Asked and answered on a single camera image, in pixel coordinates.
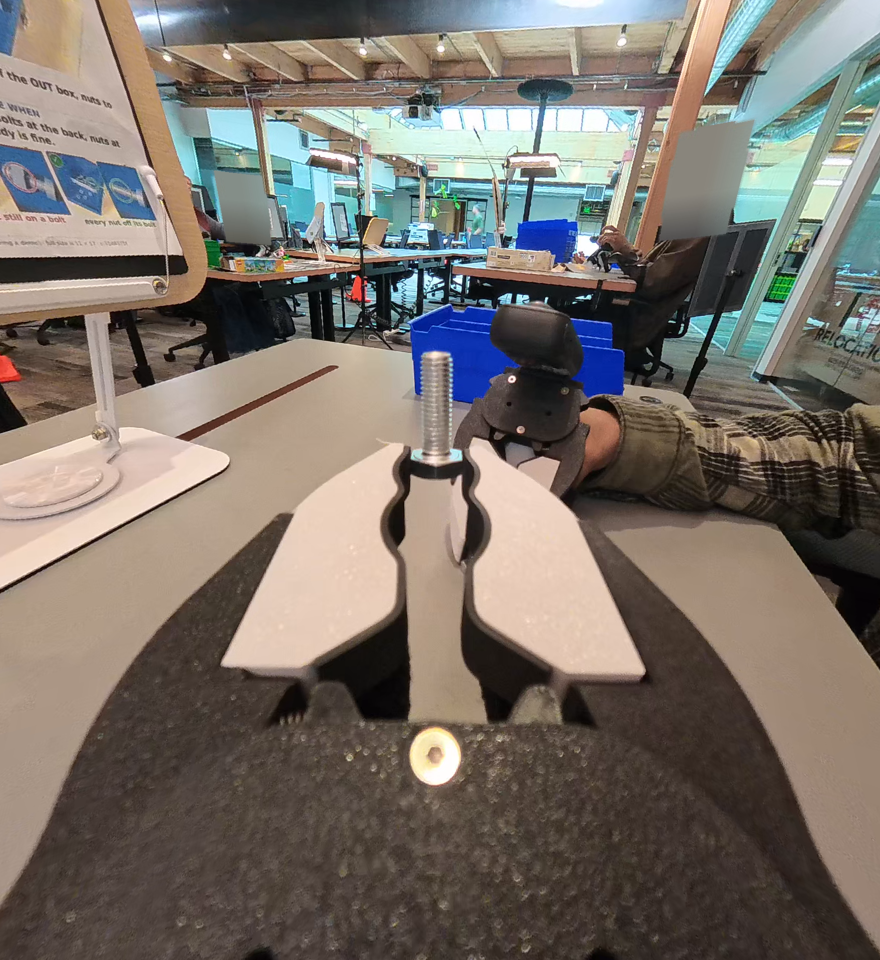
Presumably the tall blue storage crate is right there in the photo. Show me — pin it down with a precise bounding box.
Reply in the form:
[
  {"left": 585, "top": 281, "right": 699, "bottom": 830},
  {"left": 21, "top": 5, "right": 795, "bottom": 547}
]
[{"left": 516, "top": 219, "right": 580, "bottom": 265}]

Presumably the person's right forearm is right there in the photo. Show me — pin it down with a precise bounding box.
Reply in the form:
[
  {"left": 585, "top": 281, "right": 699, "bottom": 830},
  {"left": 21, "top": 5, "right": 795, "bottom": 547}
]
[{"left": 582, "top": 382, "right": 880, "bottom": 537}]

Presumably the wooden top office desk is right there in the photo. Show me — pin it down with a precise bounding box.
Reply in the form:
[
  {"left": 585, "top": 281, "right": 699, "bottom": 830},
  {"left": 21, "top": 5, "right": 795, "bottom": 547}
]
[
  {"left": 451, "top": 261, "right": 638, "bottom": 309},
  {"left": 207, "top": 258, "right": 362, "bottom": 342}
]

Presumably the person's right hand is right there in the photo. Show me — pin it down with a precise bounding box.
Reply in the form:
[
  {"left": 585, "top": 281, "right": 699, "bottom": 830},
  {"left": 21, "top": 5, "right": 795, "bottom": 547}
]
[{"left": 576, "top": 407, "right": 622, "bottom": 489}]

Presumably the black tripod stand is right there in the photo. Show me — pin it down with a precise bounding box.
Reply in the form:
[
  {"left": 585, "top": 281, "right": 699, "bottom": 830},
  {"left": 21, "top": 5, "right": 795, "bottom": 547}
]
[{"left": 342, "top": 168, "right": 396, "bottom": 352}]

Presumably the instruction sheet on white stand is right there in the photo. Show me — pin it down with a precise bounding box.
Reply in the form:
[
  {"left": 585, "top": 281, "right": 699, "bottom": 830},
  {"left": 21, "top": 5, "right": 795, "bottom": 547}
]
[{"left": 0, "top": 0, "right": 231, "bottom": 610}]

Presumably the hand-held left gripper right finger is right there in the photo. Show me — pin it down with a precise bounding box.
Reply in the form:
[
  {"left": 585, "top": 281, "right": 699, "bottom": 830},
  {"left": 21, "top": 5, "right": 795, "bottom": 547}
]
[{"left": 458, "top": 444, "right": 647, "bottom": 685}]

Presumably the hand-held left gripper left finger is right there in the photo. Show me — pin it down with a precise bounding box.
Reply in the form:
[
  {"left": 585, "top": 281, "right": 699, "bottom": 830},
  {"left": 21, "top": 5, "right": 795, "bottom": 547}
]
[{"left": 221, "top": 442, "right": 413, "bottom": 685}]

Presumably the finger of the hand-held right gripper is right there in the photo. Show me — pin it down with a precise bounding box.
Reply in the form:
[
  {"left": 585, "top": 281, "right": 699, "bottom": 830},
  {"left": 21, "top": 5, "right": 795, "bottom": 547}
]
[
  {"left": 501, "top": 441, "right": 562, "bottom": 494},
  {"left": 446, "top": 480, "right": 472, "bottom": 565}
]

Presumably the blue plastic bin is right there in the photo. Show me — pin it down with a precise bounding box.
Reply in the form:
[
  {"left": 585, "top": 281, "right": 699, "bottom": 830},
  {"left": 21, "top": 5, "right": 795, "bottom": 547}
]
[{"left": 408, "top": 303, "right": 627, "bottom": 402}]

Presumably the flat cardboard box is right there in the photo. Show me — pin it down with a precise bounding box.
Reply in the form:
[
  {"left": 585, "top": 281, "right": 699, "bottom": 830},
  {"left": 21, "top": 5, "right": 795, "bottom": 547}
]
[{"left": 486, "top": 246, "right": 557, "bottom": 271}]

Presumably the black pole patio heater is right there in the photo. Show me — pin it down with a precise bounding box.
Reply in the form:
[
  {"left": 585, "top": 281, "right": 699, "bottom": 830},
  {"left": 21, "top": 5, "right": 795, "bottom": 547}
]
[{"left": 503, "top": 77, "right": 574, "bottom": 226}]

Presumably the printed instruction sheet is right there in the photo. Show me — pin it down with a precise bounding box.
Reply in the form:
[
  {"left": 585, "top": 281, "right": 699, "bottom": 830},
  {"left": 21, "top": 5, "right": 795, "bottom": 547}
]
[{"left": 0, "top": 0, "right": 184, "bottom": 260}]

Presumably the steel hex bolt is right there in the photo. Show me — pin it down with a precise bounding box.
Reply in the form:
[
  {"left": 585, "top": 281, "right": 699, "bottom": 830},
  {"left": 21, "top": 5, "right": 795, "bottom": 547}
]
[{"left": 412, "top": 351, "right": 462, "bottom": 468}]

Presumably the brown cardboard moving box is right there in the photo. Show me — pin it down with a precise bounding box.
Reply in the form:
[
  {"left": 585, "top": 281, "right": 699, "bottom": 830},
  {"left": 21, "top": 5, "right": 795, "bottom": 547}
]
[{"left": 788, "top": 296, "right": 880, "bottom": 410}]

